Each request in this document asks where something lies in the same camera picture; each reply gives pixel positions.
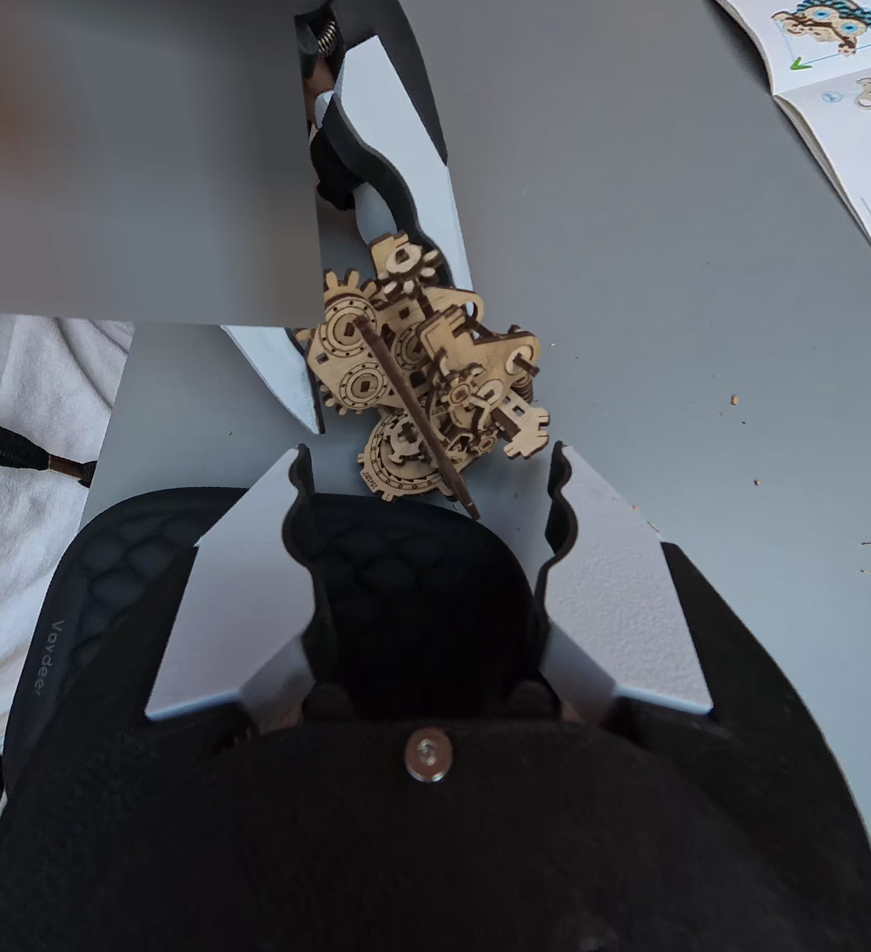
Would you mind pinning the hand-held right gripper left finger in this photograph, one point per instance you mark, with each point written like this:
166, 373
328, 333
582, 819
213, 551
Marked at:
212, 632

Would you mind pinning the black mesh seat cushion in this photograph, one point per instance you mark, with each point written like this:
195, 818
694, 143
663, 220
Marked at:
123, 535

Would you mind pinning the wooden gear model assembly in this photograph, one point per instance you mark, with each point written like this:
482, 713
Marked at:
346, 357

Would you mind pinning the thin dark wooden stick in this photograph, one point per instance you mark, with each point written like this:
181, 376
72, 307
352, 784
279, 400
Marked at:
413, 416

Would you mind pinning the scattered wood crumbs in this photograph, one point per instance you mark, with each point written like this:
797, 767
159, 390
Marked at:
734, 399

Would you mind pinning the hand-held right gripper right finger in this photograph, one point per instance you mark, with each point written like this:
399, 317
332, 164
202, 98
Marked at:
629, 617

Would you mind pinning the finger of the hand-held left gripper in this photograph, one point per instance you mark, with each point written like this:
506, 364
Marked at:
413, 149
279, 364

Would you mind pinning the person in white shirt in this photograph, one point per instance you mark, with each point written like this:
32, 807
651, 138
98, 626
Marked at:
19, 372

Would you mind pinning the illustrated instruction booklet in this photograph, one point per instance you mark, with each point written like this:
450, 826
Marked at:
852, 97

